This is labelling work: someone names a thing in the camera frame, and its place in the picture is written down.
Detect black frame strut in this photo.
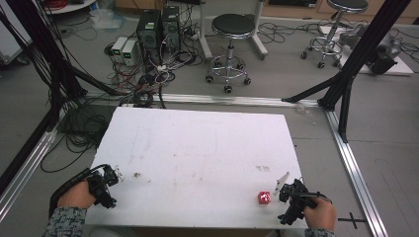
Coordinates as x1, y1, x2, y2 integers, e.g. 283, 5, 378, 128
338, 76, 356, 144

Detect loose black floor cables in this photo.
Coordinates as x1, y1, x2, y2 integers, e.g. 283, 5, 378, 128
256, 20, 332, 45

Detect person's right hand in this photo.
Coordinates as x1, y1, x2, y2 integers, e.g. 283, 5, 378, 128
302, 197, 338, 231

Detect black round stool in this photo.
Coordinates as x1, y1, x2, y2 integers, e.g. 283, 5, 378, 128
299, 0, 370, 70
205, 13, 257, 95

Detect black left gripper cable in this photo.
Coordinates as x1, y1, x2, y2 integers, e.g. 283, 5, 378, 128
48, 163, 111, 219

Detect black diagonal frame brace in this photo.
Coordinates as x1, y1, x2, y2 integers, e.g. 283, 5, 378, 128
281, 73, 341, 104

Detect white power supply unit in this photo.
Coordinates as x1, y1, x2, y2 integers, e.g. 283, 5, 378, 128
111, 36, 128, 62
121, 39, 138, 67

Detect black frame post with cables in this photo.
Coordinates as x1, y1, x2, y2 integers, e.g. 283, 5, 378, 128
4, 0, 127, 103

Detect aluminium floor rail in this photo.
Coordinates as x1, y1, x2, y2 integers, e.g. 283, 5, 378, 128
0, 127, 61, 222
84, 91, 321, 109
323, 108, 390, 237

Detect white table leg frame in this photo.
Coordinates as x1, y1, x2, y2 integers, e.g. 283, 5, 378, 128
197, 0, 270, 61

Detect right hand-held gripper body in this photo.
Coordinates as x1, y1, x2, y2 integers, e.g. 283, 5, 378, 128
278, 179, 320, 227

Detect black cable bundle on floor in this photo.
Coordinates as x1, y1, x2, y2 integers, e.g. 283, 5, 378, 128
40, 104, 114, 175

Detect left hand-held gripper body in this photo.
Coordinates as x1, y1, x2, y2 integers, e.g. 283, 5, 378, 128
87, 164, 120, 209

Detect black frame beam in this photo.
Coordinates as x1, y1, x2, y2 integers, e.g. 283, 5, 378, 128
0, 108, 57, 196

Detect black computer tower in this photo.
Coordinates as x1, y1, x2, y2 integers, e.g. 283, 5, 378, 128
135, 9, 163, 66
160, 5, 182, 54

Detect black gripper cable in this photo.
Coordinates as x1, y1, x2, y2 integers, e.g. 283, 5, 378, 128
297, 191, 333, 203
48, 163, 111, 219

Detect red cube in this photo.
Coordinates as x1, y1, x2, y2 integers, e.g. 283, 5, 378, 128
257, 191, 273, 205

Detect person's left hand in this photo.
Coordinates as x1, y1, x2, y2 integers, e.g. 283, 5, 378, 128
57, 180, 98, 210

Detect white round table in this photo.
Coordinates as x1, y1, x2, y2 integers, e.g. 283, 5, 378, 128
43, 0, 99, 16

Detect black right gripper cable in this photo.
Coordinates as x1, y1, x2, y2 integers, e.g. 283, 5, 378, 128
297, 191, 333, 203

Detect clear plastic bag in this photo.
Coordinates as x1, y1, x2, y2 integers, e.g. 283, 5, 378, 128
89, 7, 126, 32

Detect tangle of mixed cables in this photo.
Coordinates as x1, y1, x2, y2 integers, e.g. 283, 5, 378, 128
104, 29, 203, 110

